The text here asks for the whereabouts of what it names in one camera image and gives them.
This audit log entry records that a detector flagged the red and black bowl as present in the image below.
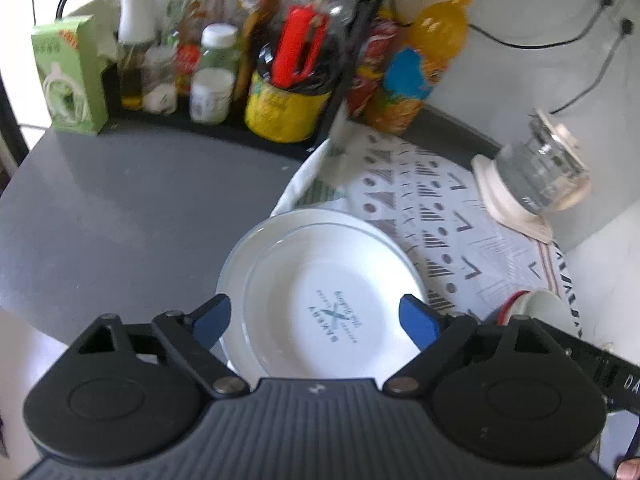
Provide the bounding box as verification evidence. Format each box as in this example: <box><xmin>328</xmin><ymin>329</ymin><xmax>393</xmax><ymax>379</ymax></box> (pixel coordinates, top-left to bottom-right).
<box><xmin>495</xmin><ymin>290</ymin><xmax>528</xmax><ymax>326</ymax></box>

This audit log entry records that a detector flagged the white bowl with plant print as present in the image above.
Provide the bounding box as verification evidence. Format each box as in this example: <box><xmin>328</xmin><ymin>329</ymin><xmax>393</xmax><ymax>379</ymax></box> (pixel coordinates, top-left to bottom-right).
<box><xmin>503</xmin><ymin>289</ymin><xmax>582</xmax><ymax>338</ymax></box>

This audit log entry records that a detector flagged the white plate with blue script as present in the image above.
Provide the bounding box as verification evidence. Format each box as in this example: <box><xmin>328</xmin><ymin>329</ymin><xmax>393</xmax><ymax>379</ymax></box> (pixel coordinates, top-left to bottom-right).
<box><xmin>214</xmin><ymin>207</ymin><xmax>402</xmax><ymax>376</ymax></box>

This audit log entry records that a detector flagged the small white plate blue logo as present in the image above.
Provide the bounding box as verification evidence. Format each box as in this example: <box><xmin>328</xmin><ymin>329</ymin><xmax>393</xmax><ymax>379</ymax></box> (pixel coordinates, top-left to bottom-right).
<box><xmin>241</xmin><ymin>223</ymin><xmax>431</xmax><ymax>380</ymax></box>

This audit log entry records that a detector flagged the black metal kitchen rack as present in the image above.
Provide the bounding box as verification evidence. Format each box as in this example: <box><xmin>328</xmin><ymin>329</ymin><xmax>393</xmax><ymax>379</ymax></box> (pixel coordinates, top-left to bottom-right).
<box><xmin>54</xmin><ymin>0</ymin><xmax>407</xmax><ymax>162</ymax></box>

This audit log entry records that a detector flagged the person right hand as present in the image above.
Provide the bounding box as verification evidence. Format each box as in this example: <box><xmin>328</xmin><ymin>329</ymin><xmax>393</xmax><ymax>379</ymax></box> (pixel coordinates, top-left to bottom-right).
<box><xmin>615</xmin><ymin>457</ymin><xmax>640</xmax><ymax>480</ymax></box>

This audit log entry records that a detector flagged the patterned white table cloth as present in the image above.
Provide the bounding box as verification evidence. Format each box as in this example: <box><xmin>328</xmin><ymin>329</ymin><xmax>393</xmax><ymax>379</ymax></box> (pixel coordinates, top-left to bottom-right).
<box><xmin>273</xmin><ymin>122</ymin><xmax>582</xmax><ymax>337</ymax></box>

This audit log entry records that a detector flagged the cream kettle base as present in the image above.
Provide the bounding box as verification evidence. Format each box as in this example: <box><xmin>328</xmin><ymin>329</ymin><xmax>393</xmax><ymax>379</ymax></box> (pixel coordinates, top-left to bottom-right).
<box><xmin>471</xmin><ymin>154</ymin><xmax>552</xmax><ymax>244</ymax></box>

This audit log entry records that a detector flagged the red snack can stack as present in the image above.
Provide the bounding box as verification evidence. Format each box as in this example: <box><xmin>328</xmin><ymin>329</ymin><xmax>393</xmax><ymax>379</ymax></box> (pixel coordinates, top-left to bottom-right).
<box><xmin>346</xmin><ymin>6</ymin><xmax>399</xmax><ymax>118</ymax></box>

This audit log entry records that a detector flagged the green carton box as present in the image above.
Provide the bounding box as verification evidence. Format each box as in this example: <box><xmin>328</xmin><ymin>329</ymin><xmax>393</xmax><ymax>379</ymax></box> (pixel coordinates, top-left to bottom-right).
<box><xmin>32</xmin><ymin>15</ymin><xmax>108</xmax><ymax>136</ymax></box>

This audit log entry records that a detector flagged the orange juice bottle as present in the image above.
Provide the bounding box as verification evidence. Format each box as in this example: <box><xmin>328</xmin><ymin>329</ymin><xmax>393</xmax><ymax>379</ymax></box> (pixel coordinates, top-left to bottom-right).
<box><xmin>363</xmin><ymin>0</ymin><xmax>473</xmax><ymax>136</ymax></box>

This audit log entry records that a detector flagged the green label sauce bottle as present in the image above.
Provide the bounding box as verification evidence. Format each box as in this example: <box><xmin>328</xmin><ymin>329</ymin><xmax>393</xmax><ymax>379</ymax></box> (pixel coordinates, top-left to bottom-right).
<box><xmin>175</xmin><ymin>0</ymin><xmax>224</xmax><ymax>96</ymax></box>

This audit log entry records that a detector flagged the white top oil bottle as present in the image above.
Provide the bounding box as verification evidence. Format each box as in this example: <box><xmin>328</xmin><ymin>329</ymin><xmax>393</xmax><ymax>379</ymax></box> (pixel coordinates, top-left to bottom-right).
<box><xmin>117</xmin><ymin>0</ymin><xmax>157</xmax><ymax>110</ymax></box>

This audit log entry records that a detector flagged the glass electric kettle cream handle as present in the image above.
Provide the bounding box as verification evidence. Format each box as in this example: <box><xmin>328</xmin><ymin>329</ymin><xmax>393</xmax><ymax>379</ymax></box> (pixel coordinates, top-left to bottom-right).
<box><xmin>495</xmin><ymin>108</ymin><xmax>591</xmax><ymax>216</ymax></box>

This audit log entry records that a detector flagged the soy sauce jug red handle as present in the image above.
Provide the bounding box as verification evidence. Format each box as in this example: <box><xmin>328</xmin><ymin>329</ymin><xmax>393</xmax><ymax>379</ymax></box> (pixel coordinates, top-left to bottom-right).
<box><xmin>244</xmin><ymin>0</ymin><xmax>352</xmax><ymax>144</ymax></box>

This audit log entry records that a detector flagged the black kettle power cable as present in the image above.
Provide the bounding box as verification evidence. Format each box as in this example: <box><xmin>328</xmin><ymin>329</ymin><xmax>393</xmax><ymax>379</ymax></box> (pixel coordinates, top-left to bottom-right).
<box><xmin>549</xmin><ymin>18</ymin><xmax>634</xmax><ymax>115</ymax></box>

